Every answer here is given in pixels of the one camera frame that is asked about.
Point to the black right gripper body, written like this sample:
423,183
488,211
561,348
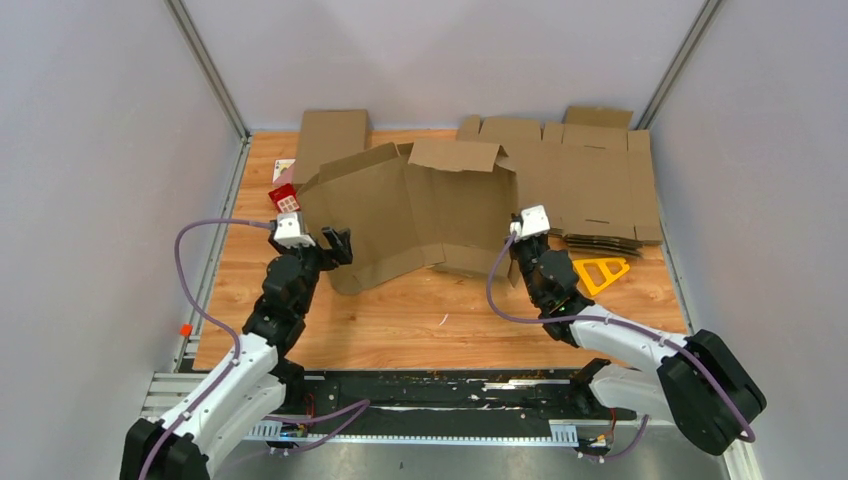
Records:
527,253

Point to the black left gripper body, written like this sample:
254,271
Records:
314,260

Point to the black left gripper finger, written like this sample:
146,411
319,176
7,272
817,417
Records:
331,236
343,248

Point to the brown cardboard box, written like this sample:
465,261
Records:
445,204
326,136

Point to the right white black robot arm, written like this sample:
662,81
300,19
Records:
693,381

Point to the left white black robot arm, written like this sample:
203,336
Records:
193,438

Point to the closed brown cardboard box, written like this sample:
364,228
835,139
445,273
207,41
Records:
326,136

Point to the yellow plastic triangle block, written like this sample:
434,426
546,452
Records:
598,274

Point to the red plastic window block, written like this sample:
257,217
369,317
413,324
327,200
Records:
284,198

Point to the playing card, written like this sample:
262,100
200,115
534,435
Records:
283,172

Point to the stack of flat cardboard sheets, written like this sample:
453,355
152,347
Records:
593,174

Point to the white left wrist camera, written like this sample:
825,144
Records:
290,231

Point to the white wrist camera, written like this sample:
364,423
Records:
529,222
290,231

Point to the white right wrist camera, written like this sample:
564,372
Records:
529,222

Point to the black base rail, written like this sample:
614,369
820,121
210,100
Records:
487,403

